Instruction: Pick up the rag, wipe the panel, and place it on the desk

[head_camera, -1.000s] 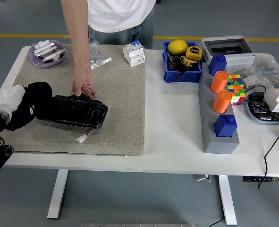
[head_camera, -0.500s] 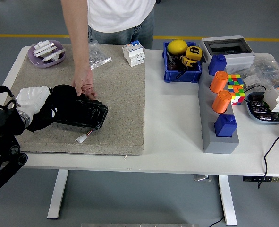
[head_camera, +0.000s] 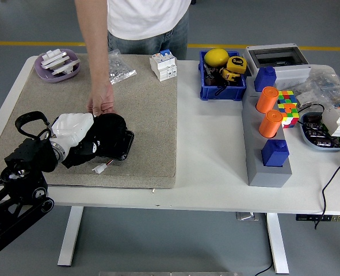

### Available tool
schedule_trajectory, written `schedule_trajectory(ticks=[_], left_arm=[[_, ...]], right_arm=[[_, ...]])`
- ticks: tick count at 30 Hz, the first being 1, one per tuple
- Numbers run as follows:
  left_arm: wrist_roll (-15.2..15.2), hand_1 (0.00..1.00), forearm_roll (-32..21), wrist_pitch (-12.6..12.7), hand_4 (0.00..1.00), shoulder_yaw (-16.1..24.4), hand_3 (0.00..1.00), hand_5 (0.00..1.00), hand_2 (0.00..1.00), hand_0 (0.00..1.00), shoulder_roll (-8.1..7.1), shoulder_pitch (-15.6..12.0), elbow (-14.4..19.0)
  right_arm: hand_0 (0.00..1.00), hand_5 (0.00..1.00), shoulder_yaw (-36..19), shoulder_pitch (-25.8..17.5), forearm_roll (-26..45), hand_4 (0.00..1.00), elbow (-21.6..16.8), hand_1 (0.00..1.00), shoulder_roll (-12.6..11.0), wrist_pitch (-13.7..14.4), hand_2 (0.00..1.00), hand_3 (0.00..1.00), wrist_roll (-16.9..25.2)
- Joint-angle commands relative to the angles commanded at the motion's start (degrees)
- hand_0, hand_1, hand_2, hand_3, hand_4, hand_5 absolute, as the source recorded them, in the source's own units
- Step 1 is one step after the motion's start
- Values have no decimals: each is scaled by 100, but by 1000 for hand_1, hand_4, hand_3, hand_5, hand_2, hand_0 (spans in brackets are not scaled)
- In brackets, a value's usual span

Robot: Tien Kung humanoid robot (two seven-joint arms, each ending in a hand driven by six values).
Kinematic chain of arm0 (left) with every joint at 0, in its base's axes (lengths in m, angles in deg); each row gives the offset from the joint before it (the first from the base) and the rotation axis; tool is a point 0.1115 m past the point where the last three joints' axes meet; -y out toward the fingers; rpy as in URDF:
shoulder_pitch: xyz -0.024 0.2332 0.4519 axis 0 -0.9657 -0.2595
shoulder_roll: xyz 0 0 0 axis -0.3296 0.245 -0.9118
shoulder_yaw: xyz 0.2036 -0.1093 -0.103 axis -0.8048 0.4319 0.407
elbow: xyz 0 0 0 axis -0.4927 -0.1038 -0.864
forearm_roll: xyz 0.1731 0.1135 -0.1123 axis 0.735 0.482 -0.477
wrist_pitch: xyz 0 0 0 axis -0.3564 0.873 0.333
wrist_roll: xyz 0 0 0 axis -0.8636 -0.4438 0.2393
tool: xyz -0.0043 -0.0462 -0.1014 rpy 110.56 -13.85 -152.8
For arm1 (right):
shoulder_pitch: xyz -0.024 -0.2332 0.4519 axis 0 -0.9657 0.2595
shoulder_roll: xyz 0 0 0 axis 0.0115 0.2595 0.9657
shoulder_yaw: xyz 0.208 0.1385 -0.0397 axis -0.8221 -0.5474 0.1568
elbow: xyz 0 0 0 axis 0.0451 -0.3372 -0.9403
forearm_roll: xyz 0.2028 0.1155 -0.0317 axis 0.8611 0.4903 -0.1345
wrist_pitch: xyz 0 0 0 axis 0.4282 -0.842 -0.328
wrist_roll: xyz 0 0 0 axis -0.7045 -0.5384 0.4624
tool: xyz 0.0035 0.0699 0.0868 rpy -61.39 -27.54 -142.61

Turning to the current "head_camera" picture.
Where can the purple bowl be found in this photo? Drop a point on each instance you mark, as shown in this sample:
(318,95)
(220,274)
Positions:
(48,73)

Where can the black electronic components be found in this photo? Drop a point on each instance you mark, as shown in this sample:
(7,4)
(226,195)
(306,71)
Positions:
(315,129)

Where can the orange cylinder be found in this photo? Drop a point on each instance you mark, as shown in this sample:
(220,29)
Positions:
(266,99)
(270,124)

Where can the person's right forearm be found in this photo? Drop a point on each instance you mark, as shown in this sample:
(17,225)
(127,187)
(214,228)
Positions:
(98,60)

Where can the clear bags of components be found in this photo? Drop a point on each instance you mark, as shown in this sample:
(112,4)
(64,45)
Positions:
(325,86)

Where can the colourful puzzle cube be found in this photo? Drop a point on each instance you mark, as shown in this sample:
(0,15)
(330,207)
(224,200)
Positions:
(288,109)

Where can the blue plastic bin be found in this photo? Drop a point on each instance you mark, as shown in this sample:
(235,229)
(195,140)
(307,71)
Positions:
(222,92)

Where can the yellow tape measure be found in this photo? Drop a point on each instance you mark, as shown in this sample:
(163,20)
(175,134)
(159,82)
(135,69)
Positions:
(238,63)

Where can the white plastic bracket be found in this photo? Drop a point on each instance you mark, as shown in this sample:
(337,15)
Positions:
(53,54)
(57,61)
(68,66)

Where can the black table control panel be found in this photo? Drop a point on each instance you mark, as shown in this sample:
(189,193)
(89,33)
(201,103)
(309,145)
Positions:
(320,218)

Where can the blue block with knob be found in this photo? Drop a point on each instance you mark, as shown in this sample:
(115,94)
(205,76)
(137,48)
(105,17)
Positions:
(275,154)
(265,79)

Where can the clear bag of screws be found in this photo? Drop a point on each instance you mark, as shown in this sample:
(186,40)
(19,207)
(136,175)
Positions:
(120,70)

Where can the white circuit breaker blue switch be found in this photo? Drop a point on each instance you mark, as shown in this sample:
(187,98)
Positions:
(163,67)

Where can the person's right hand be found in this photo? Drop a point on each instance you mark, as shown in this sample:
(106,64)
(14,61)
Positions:
(102,97)

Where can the brown part in bin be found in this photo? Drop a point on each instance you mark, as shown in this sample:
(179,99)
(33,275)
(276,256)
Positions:
(210,78)

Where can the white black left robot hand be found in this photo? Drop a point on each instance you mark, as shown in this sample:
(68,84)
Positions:
(72,129)

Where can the person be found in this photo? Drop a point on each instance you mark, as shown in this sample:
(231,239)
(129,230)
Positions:
(148,17)

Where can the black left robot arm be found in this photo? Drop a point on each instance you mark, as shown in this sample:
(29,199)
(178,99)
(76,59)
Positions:
(17,192)

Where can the blue-grey bowl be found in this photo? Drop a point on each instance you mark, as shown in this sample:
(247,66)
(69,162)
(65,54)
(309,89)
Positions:
(317,145)

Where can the silver bracket under table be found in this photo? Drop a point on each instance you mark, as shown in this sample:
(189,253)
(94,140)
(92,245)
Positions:
(246,216)

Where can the grey block holder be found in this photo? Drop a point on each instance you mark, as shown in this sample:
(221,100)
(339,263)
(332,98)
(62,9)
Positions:
(269,175)

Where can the black glossy panel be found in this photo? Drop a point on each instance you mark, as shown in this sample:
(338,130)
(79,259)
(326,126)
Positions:
(125,145)

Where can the yellow ball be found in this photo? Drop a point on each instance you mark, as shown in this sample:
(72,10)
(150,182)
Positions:
(215,57)

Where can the white table leg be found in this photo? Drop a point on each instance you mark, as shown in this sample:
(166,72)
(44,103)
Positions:
(278,244)
(69,235)

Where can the yellow black tool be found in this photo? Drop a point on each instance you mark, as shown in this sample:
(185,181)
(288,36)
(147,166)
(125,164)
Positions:
(230,75)

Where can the grey-brown mat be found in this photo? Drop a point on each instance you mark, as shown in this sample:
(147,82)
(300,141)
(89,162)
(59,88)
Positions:
(146,120)

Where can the grey enclosure box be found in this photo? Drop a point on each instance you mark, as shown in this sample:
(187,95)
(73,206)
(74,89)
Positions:
(288,72)

